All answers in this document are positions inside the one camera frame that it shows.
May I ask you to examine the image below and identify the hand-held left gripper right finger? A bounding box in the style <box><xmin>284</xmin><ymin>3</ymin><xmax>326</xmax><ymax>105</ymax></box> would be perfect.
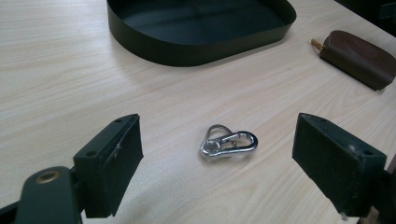
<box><xmin>291</xmin><ymin>112</ymin><xmax>388</xmax><ymax>218</ymax></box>

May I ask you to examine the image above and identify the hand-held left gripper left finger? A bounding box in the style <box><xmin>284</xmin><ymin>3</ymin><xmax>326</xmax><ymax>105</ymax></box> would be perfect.
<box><xmin>73</xmin><ymin>113</ymin><xmax>144</xmax><ymax>218</ymax></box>

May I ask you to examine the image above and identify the silver carabiner keychain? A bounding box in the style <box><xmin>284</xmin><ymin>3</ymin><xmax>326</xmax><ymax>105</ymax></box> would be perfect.
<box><xmin>199</xmin><ymin>124</ymin><xmax>259</xmax><ymax>159</ymax></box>

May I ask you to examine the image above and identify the black key stand with tray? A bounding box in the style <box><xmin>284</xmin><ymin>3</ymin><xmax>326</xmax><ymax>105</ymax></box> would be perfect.
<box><xmin>106</xmin><ymin>0</ymin><xmax>297</xmax><ymax>67</ymax></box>

